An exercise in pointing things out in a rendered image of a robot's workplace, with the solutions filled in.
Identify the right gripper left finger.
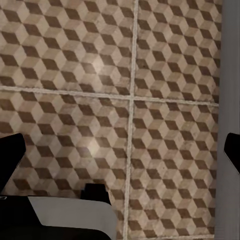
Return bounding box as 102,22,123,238
0,133,26,193

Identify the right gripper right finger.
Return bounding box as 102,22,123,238
224,133,240,173

